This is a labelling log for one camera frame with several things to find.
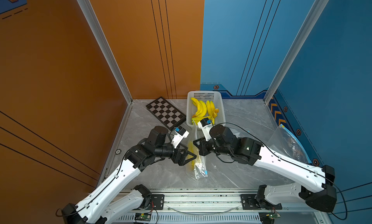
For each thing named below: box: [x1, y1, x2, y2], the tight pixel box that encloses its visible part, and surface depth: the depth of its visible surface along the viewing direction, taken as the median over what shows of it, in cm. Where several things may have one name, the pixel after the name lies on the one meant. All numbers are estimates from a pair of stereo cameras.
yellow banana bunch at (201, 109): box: [190, 97, 207, 118], surface depth 108 cm
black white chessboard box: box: [145, 96, 187, 131], surface depth 111 cm
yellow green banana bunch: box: [205, 100, 220, 119], surface depth 114 cm
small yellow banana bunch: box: [191, 154, 202, 166], surface depth 63 cm
